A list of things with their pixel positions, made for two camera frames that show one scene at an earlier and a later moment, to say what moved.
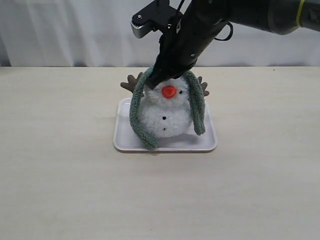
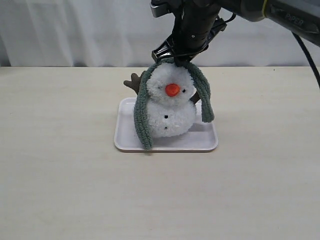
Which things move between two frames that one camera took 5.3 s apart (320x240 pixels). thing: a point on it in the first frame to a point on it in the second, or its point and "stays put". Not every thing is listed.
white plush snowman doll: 166,108 stays put
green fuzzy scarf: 194,90 to 141,116
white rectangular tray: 126,139 stays put
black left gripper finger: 154,79 to 164,50
